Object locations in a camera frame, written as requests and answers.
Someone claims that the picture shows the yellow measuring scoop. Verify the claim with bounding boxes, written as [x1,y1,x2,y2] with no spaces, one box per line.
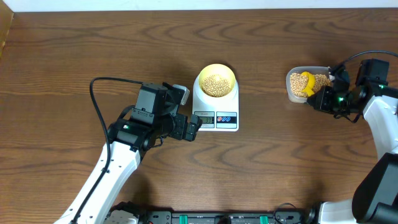
[301,72,315,96]

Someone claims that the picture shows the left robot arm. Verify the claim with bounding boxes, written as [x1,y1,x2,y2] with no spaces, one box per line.
[58,83,202,223]

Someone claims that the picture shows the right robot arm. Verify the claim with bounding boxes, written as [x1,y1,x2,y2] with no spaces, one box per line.
[307,59,397,224]

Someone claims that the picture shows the white digital kitchen scale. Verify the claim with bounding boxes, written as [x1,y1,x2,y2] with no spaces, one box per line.
[192,76,239,132]

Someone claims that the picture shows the soybeans in yellow bowl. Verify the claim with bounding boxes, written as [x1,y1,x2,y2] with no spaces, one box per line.
[201,74,232,97]

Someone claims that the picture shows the pale yellow bowl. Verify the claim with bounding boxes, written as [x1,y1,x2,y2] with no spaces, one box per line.
[198,63,237,93]

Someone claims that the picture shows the clear plastic container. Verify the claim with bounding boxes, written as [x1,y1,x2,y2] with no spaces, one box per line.
[286,66,334,103]

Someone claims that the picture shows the pile of soybeans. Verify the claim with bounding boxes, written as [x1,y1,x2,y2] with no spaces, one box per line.
[290,73,331,98]

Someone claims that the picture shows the right black camera cable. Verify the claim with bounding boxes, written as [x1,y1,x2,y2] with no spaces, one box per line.
[329,50,398,74]

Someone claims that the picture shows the black camera cable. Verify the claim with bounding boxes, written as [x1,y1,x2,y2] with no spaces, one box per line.
[70,77,144,224]
[329,50,398,74]

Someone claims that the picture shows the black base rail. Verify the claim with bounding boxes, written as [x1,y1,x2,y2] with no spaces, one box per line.
[105,201,315,224]

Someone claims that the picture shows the left black camera cable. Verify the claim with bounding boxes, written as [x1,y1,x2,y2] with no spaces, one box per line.
[70,77,144,224]

